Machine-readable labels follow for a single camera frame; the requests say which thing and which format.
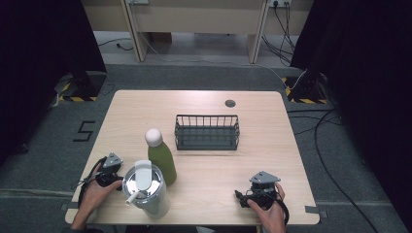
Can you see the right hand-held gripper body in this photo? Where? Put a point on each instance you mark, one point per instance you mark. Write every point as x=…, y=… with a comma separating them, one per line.
x=264, y=187

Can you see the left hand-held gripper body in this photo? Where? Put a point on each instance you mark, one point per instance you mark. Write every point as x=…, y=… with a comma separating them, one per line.
x=111, y=160

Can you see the person's right hand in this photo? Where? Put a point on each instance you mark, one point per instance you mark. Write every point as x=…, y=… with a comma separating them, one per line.
x=270, y=215

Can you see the person's left hand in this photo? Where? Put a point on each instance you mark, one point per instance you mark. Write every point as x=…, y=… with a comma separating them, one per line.
x=95, y=194

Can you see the black tape floor mark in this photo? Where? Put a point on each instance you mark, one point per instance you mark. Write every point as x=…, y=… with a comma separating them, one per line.
x=85, y=131

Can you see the steel tumbler with straw lid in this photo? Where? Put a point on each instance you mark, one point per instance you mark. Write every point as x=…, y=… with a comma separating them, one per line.
x=147, y=191

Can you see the green bottle with white cap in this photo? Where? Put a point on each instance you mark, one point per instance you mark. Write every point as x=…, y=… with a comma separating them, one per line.
x=161, y=158

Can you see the grey tape strip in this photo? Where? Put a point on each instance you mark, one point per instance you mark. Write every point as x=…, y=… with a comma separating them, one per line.
x=311, y=209

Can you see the black stand base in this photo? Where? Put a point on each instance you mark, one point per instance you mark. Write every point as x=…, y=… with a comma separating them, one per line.
x=82, y=85
x=306, y=89

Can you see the black curtain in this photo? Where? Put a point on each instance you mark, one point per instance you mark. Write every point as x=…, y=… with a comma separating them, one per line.
x=42, y=64
x=366, y=81

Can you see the white power strip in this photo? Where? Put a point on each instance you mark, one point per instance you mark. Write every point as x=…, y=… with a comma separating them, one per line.
x=138, y=1

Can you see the beige desk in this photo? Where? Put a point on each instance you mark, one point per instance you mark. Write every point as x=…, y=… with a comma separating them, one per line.
x=197, y=17

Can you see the white wall socket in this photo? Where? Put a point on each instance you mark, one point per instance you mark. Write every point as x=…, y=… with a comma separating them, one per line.
x=280, y=2

